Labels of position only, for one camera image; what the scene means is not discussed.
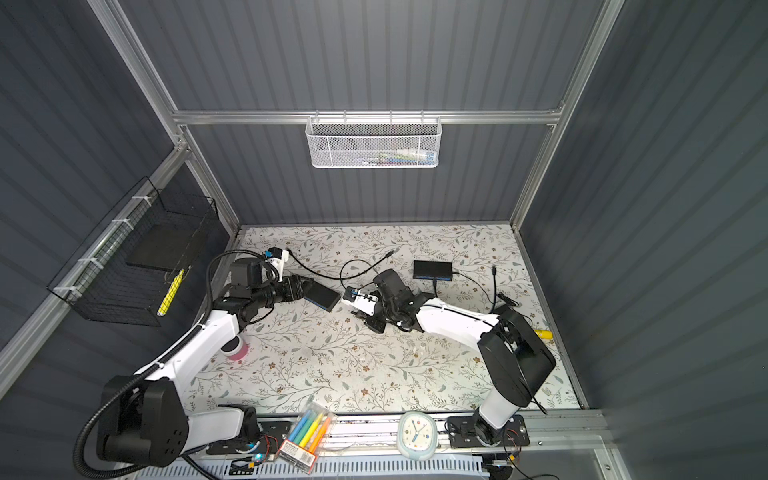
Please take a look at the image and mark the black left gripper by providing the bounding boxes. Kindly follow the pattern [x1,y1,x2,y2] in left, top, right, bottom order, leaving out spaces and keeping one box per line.
[253,275,314,311]

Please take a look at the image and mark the blue black network switch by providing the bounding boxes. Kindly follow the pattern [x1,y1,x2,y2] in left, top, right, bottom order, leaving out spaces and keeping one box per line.
[304,282,341,312]

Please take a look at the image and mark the black ribbed network switch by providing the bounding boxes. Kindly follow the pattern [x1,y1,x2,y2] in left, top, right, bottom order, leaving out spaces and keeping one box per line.
[413,260,454,281]

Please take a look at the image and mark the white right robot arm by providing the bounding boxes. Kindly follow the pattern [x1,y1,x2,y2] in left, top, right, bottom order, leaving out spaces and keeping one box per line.
[359,269,556,445]

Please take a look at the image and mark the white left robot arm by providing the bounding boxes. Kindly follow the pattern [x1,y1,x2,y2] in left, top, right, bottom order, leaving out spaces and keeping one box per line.
[72,247,312,479]

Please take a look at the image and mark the pink tape roll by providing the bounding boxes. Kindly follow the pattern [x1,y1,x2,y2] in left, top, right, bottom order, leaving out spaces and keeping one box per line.
[221,337,249,362]

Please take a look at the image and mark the yellow marker in basket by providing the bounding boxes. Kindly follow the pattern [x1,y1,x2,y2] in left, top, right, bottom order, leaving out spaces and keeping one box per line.
[156,269,185,317]

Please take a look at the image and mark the small mint desk clock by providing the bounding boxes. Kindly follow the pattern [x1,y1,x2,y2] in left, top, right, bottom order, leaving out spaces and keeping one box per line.
[396,411,439,461]

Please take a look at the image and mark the pack of coloured markers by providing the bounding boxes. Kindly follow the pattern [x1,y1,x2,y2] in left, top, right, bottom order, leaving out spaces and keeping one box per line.
[278,403,337,474]

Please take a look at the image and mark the white wire mesh basket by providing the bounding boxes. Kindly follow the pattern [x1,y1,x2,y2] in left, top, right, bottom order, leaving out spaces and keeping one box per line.
[305,118,443,169]

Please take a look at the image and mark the black wire wall basket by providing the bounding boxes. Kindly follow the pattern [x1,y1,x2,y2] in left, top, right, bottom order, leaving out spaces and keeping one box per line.
[48,181,219,327]

